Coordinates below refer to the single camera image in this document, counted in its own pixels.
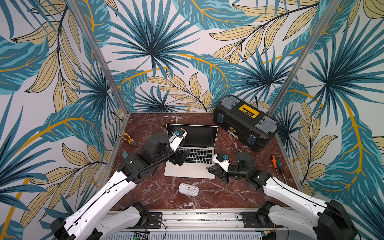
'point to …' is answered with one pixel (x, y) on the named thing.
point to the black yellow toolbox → (245, 123)
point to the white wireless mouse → (188, 189)
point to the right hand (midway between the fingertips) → (205, 176)
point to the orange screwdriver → (274, 161)
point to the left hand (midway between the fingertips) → (181, 147)
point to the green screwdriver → (280, 167)
